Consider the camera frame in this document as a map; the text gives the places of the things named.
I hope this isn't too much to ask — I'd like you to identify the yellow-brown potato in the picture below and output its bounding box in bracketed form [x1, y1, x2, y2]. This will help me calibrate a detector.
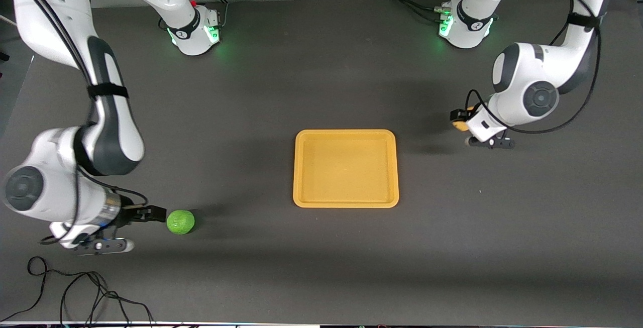
[452, 107, 476, 132]

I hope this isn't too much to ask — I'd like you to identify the green apple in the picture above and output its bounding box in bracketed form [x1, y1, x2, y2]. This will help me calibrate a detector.
[167, 210, 195, 235]

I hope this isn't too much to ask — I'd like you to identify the yellow plastic tray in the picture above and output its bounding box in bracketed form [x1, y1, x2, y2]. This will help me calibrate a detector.
[293, 129, 400, 209]

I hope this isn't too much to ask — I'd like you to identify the loose black cable on table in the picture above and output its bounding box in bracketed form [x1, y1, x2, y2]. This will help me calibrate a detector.
[0, 256, 156, 326]

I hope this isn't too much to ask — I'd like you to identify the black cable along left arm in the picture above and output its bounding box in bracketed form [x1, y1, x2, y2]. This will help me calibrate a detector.
[465, 0, 603, 135]

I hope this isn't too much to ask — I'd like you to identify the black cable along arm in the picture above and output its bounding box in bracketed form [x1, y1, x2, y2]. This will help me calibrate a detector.
[465, 0, 603, 135]
[8, 0, 149, 246]

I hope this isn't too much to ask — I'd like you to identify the black cable along right arm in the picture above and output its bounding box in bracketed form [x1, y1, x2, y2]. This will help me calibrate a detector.
[8, 0, 149, 246]

